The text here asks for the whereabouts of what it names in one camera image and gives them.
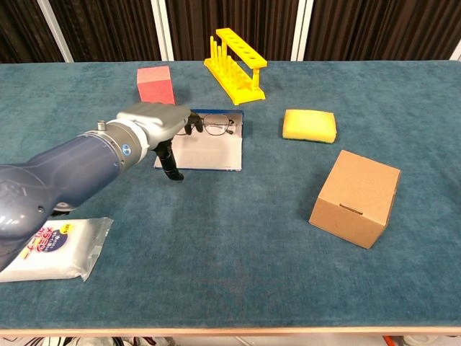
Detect blue white glasses case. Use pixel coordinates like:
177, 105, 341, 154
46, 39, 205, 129
153, 109, 245, 172

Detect teal table cloth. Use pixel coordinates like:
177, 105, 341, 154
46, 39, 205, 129
0, 60, 461, 331

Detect yellow plastic test tube rack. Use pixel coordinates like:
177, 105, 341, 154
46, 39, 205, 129
203, 27, 268, 107

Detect red foam cube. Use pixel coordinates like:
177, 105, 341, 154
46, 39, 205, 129
136, 65, 177, 106

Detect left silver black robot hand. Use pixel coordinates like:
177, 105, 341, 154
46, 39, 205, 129
117, 102, 205, 181

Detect dark ribbed partition panel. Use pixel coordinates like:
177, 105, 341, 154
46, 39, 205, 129
164, 0, 300, 61
0, 0, 66, 64
305, 0, 461, 61
48, 0, 162, 63

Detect yellow sponge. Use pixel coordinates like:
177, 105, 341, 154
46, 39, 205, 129
281, 109, 339, 144

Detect white wet wipes pack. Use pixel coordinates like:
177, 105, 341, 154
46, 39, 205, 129
0, 217, 115, 283

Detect brown cardboard box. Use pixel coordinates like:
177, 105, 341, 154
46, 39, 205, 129
308, 149, 402, 250

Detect light wooden table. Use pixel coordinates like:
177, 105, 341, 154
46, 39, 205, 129
0, 326, 461, 339

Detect thin metal eyeglasses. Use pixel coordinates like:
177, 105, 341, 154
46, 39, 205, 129
176, 112, 237, 137

